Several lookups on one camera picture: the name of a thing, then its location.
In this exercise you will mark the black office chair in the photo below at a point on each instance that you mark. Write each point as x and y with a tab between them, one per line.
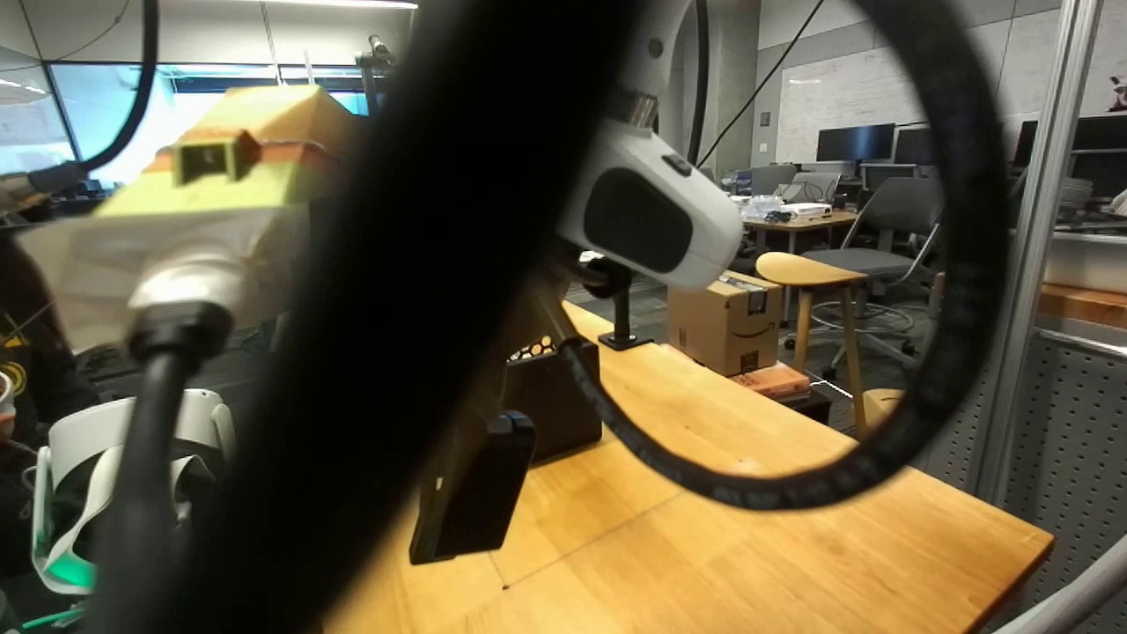
890	238

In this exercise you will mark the black perforated box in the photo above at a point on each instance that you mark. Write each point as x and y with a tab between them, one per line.
546	391

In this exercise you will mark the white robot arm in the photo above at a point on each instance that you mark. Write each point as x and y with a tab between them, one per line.
639	200

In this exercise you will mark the white VR headset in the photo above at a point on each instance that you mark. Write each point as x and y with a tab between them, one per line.
75	475

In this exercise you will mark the orange green wrist camera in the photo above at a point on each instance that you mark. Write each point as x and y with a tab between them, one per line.
216	215

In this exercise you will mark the black vertical pole stand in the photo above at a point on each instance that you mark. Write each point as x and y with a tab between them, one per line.
609	278

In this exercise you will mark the cardboard box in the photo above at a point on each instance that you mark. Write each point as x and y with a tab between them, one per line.
729	326

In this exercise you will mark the background wooden desk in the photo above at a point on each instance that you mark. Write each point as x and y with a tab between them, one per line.
791	227

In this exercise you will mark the aluminium frame post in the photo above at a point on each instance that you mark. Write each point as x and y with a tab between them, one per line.
1033	232

